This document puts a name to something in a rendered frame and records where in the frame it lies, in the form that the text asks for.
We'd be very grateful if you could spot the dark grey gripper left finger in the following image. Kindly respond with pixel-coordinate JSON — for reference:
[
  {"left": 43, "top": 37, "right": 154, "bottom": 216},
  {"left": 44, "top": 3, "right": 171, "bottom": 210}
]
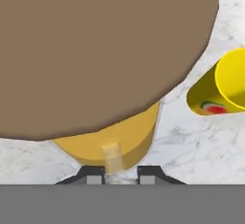
[{"left": 55, "top": 166, "right": 106, "bottom": 186}]

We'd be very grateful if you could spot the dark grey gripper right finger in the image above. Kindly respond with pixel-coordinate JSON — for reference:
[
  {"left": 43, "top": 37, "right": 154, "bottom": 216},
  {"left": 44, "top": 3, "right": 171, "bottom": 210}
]
[{"left": 137, "top": 166, "right": 188, "bottom": 186}]

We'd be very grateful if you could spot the brown-lidded amber pitcher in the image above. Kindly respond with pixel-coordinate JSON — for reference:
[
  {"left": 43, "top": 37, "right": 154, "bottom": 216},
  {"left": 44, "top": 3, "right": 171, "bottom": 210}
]
[{"left": 0, "top": 0, "right": 220, "bottom": 175}]

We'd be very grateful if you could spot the yellow cup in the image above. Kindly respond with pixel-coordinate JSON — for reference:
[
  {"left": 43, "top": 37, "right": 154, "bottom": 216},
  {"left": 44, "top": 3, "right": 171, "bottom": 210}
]
[{"left": 186, "top": 47, "right": 245, "bottom": 117}]

